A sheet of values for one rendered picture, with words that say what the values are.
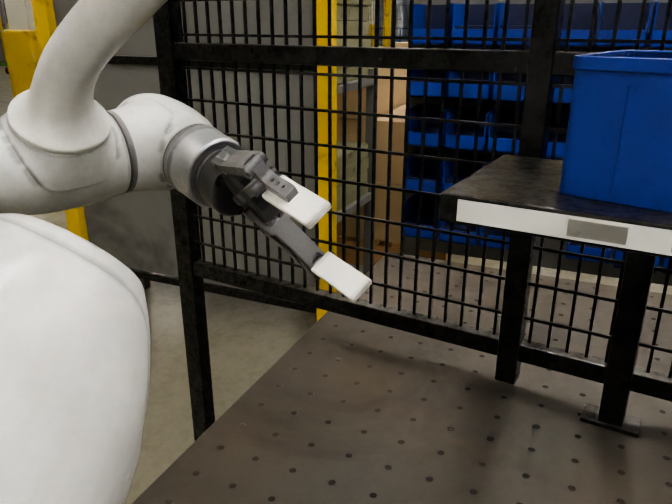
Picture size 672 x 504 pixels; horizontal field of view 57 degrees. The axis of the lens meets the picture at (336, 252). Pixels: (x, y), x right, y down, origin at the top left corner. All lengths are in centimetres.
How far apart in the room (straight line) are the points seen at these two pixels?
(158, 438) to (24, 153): 142
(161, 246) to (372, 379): 185
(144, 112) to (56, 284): 49
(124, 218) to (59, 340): 244
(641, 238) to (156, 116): 55
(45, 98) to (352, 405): 53
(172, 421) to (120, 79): 131
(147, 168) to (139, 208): 190
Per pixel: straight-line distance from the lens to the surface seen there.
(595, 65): 62
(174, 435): 203
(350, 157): 254
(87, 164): 72
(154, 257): 271
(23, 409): 31
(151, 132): 78
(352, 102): 300
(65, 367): 32
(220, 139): 74
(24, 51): 748
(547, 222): 60
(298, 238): 70
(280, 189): 57
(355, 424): 83
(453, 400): 89
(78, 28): 66
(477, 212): 61
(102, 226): 285
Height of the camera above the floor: 119
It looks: 21 degrees down
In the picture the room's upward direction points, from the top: straight up
